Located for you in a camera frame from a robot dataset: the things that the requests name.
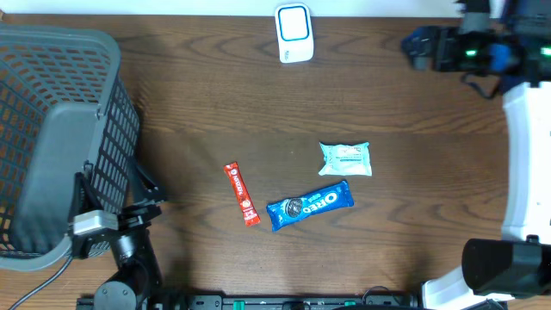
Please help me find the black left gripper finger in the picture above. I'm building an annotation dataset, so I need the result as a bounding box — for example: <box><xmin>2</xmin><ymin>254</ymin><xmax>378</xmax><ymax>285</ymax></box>
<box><xmin>68</xmin><ymin>172</ymin><xmax>103</xmax><ymax>224</ymax></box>
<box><xmin>128</xmin><ymin>163</ymin><xmax>166</xmax><ymax>206</ymax></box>

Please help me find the red Nescafe coffee stick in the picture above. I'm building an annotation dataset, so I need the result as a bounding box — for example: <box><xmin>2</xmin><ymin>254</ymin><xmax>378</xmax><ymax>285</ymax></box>
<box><xmin>224</xmin><ymin>162</ymin><xmax>261</xmax><ymax>226</ymax></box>

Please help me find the mint green wipes packet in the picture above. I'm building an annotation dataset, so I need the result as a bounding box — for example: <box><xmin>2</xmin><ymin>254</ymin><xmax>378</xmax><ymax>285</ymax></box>
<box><xmin>319</xmin><ymin>142</ymin><xmax>373</xmax><ymax>177</ymax></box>

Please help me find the blue Oreo cookie pack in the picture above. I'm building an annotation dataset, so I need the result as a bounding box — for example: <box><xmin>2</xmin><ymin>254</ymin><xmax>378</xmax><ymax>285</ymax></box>
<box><xmin>266</xmin><ymin>180</ymin><xmax>355</xmax><ymax>232</ymax></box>

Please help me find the teal lidded small jar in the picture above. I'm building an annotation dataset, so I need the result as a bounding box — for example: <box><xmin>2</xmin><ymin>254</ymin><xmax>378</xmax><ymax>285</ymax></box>
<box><xmin>488</xmin><ymin>44</ymin><xmax>513</xmax><ymax>73</ymax></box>

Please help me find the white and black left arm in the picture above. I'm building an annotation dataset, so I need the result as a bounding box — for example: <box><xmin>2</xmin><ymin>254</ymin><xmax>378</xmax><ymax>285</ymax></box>
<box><xmin>68</xmin><ymin>161</ymin><xmax>166</xmax><ymax>310</ymax></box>

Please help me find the white barcode scanner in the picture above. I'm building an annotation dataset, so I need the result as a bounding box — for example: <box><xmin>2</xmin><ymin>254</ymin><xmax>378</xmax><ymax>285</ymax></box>
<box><xmin>275</xmin><ymin>3</ymin><xmax>314</xmax><ymax>64</ymax></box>

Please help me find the grey plastic shopping basket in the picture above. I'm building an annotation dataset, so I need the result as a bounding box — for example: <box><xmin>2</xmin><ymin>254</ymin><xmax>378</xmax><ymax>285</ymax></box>
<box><xmin>1</xmin><ymin>24</ymin><xmax>139</xmax><ymax>272</ymax></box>

